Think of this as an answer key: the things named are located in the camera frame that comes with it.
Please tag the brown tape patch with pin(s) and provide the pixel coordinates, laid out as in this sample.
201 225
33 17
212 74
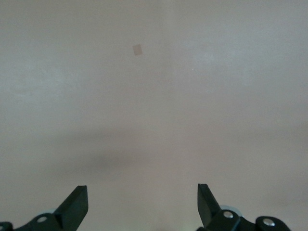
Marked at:
137 50

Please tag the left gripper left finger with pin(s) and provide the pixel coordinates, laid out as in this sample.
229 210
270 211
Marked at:
72 209

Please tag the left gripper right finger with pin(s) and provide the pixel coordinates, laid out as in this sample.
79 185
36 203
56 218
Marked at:
208 211

